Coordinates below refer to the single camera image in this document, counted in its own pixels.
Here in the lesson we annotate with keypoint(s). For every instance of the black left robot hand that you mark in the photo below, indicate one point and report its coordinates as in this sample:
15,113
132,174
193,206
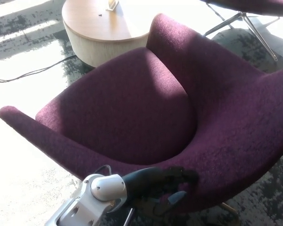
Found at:
146,181

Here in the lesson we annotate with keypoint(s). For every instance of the purple fabric swivel armchair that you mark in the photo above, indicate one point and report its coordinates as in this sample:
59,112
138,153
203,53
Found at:
226,117

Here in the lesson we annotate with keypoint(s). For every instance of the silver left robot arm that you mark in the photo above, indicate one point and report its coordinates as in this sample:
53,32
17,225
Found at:
94,197

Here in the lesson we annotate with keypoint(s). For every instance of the metal armchair swivel base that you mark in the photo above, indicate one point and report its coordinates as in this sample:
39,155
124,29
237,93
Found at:
231,209

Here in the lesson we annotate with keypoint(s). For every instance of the round wooden side table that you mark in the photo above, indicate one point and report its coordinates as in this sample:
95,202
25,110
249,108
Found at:
96,26

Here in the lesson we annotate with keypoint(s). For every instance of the small clear card holder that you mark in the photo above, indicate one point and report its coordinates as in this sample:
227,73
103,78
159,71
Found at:
112,6

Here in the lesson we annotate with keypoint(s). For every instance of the chrome spider chair base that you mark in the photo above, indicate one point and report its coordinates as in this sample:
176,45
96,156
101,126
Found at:
244,17

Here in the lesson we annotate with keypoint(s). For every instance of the purple fabric chair seat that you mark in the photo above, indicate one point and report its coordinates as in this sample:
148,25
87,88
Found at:
254,5

